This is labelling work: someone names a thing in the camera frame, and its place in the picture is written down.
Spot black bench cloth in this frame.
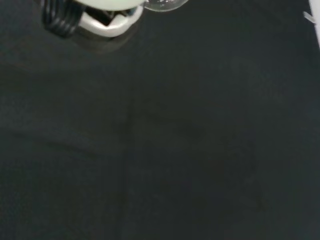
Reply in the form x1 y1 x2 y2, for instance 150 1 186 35
0 0 320 240

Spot grey tape piece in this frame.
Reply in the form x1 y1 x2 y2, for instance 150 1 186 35
302 10 318 25

